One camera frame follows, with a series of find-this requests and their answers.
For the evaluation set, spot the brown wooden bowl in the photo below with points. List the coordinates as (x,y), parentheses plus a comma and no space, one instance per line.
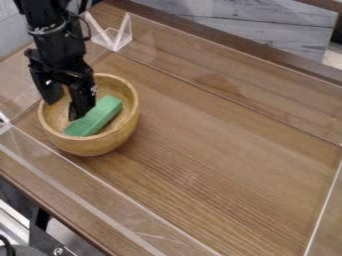
(109,124)

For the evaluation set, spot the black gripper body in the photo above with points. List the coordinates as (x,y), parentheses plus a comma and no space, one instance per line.
(57,60)

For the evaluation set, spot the clear acrylic tray wall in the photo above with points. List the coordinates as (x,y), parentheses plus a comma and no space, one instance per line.
(229,168)

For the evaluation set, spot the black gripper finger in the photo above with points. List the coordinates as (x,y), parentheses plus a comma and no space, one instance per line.
(50,89)
(83,97)

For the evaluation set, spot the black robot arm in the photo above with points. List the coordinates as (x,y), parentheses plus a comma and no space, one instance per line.
(45,12)

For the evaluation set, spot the black table leg bracket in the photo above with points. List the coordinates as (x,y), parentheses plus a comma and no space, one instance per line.
(40,240)

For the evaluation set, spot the clear acrylic corner bracket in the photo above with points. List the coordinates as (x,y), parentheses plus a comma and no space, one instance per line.
(111,38)

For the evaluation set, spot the green rectangular block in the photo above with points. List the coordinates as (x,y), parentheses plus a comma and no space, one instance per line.
(97,118)

